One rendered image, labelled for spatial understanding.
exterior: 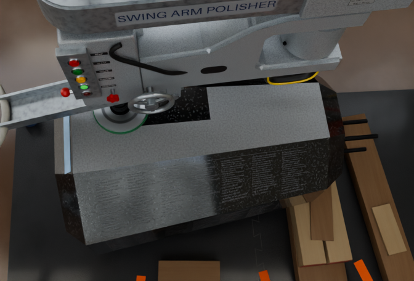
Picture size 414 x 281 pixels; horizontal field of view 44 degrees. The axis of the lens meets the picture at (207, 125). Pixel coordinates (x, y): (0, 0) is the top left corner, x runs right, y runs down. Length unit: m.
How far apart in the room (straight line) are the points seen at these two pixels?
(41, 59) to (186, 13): 1.96
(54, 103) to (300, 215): 1.32
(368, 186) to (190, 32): 1.63
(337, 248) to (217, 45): 1.43
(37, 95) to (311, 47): 1.02
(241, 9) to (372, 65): 2.02
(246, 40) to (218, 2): 0.24
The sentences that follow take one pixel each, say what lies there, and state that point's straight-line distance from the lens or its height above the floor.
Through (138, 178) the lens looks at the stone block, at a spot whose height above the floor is 0.78.
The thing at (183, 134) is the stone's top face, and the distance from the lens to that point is 2.01.
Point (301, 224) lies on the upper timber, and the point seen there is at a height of 0.21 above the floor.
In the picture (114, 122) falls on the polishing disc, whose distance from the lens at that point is 2.01.
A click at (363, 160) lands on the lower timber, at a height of 0.09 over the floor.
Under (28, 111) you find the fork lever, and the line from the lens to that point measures 2.02.
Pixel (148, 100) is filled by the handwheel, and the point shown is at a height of 1.21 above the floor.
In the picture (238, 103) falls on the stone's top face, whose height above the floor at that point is 0.82.
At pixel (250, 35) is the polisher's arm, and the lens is 1.46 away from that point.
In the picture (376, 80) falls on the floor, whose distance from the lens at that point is 3.23.
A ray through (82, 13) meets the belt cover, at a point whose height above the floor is 1.67.
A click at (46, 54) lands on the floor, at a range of 3.17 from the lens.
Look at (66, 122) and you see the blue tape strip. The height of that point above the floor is 0.80.
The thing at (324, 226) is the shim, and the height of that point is 0.22.
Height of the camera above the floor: 2.71
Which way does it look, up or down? 69 degrees down
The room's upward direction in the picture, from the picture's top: 9 degrees clockwise
